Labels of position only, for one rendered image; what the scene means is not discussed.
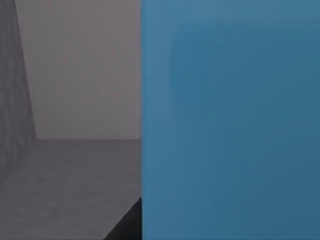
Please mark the blue book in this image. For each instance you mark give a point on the blue book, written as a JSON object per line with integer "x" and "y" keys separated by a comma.
{"x": 230, "y": 125}

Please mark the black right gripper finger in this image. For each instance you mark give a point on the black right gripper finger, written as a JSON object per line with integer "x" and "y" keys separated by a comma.
{"x": 131, "y": 225}

